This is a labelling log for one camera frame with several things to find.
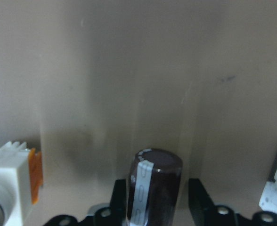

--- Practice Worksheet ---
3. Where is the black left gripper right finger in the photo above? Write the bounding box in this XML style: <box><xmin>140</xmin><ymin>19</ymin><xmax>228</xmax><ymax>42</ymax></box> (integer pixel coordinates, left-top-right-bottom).
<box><xmin>188</xmin><ymin>178</ymin><xmax>217</xmax><ymax>226</ymax></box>

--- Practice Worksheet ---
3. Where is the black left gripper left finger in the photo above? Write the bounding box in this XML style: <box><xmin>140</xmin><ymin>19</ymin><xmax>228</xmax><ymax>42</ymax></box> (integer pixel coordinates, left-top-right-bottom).
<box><xmin>109</xmin><ymin>179</ymin><xmax>127</xmax><ymax>226</ymax></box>

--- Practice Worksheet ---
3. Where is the dark brown capacitor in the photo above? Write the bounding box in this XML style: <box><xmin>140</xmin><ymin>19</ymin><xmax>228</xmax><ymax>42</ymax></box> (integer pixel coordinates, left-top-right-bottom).
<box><xmin>127</xmin><ymin>148</ymin><xmax>183</xmax><ymax>226</ymax></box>

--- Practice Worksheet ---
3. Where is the green push button switch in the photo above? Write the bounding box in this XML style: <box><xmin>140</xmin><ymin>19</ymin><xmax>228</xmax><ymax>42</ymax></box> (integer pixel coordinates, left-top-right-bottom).
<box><xmin>0</xmin><ymin>141</ymin><xmax>43</xmax><ymax>226</ymax></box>

